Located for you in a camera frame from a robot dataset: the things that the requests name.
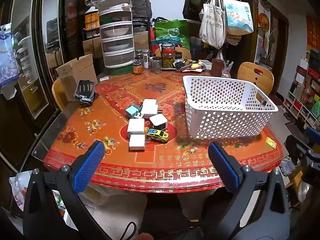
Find dark glass-door cabinet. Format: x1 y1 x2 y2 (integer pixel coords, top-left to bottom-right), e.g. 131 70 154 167
0 0 88 170

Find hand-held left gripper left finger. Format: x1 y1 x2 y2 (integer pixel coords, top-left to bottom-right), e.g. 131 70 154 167
22 141 112 240

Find metal tray of clutter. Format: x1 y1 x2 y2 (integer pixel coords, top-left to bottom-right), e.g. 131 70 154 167
174 58 213 72

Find empty glass jar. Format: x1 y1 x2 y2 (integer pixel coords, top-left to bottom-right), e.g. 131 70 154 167
151 57 162 74

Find white storage shelf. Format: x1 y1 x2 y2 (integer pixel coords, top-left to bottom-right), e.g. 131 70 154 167
283 50 320 131

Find stacked clear food cover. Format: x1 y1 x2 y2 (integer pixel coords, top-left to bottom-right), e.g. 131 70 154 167
97 0 136 76

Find white canvas tote bag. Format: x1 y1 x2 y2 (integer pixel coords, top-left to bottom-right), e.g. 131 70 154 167
199 0 228 50

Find wooden chair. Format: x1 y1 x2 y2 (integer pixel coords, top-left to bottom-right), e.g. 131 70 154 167
155 47 192 61
52 77 69 111
237 62 274 96

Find small blue charger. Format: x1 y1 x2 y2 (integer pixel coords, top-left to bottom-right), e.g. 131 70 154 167
125 105 137 119

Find printed tote bag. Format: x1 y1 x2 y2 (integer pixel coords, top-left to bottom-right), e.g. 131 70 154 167
223 0 254 36

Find glass jar of olives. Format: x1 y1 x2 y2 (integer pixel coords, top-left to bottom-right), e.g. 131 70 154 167
161 43 176 69

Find red wall poster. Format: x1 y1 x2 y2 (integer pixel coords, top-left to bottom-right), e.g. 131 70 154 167
306 16 320 53

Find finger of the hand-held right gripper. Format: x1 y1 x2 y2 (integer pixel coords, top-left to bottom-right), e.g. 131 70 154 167
304 126 320 155

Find red round ornament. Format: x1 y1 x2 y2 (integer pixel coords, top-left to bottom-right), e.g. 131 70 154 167
258 12 271 29

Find green shopping bag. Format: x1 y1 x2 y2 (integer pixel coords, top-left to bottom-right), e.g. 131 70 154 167
154 19 191 53

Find grey and white slippers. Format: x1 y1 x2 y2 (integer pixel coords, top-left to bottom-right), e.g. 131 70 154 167
279 156 297 177

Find open cardboard box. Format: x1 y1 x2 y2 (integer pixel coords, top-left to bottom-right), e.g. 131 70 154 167
55 54 98 102

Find yellow toy car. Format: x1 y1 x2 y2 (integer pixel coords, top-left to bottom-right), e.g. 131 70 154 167
146 129 170 143

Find potted plant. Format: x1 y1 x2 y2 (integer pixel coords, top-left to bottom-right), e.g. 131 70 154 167
259 28 277 61

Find closed cardboard box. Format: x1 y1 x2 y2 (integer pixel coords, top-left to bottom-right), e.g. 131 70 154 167
133 31 151 52

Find red printed tablecloth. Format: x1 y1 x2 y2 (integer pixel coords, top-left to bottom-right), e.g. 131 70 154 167
44 68 284 193

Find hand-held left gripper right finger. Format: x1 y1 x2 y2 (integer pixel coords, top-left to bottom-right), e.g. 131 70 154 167
208 141 291 240

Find brown mug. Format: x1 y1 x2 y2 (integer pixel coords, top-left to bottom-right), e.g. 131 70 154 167
210 58 226 77

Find clear plastic bag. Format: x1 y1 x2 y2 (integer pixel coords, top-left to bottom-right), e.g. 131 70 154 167
221 60 235 78

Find white perforated plastic basket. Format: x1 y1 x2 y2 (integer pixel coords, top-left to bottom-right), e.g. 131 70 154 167
182 75 279 139

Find rounded white charger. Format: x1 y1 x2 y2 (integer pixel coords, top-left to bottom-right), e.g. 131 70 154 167
149 114 168 131

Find white plastic bag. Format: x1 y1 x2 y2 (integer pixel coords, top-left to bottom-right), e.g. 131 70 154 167
9 171 66 214

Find black bag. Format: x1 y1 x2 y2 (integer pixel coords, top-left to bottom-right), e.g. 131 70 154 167
127 0 152 21

